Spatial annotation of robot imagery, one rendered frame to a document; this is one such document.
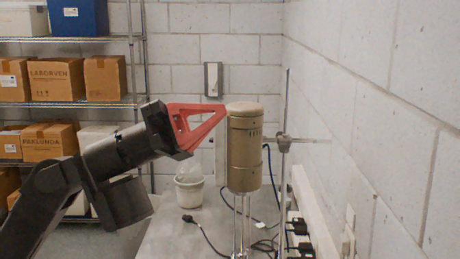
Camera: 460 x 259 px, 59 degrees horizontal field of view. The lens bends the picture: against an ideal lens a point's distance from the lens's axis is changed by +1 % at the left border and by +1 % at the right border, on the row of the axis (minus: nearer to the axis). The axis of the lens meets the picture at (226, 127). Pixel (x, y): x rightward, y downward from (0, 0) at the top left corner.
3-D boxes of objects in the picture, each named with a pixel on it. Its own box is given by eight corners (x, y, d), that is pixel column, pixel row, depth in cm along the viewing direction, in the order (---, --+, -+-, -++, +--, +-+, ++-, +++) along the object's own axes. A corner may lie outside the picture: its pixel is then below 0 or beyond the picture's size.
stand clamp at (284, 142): (236, 153, 105) (236, 134, 104) (236, 140, 116) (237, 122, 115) (331, 155, 105) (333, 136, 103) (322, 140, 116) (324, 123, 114)
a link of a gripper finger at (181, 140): (230, 126, 52) (165, 153, 53) (240, 138, 58) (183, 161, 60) (213, 81, 54) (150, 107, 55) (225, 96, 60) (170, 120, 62)
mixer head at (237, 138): (208, 198, 105) (207, 108, 98) (211, 181, 116) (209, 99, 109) (263, 199, 105) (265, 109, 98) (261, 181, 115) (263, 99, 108)
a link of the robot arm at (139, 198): (29, 173, 52) (55, 168, 61) (62, 256, 52) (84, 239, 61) (116, 138, 53) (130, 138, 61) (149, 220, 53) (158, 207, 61)
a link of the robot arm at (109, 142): (72, 149, 55) (91, 145, 60) (91, 196, 55) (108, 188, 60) (116, 129, 54) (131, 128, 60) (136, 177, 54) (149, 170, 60)
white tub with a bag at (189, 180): (209, 197, 188) (208, 155, 182) (200, 212, 175) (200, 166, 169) (180, 194, 191) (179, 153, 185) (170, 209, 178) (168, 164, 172)
